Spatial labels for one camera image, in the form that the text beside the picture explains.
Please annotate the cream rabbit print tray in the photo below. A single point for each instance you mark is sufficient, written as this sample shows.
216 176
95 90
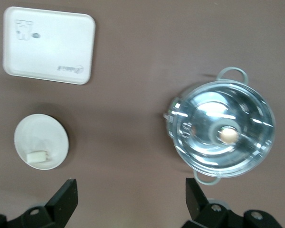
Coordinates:
52 45

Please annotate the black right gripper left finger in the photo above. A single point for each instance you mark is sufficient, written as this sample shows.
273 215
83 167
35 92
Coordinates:
64 202

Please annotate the glass pot lid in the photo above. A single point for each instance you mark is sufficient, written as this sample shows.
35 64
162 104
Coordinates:
218 114

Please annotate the pale green electric pot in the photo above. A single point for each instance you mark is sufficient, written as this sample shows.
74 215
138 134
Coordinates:
232 73

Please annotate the round cream plate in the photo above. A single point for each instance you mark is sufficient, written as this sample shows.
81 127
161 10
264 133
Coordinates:
41 133

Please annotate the small white bun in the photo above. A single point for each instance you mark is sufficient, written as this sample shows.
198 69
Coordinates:
36 157

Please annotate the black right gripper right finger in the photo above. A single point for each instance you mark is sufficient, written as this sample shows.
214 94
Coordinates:
196 202

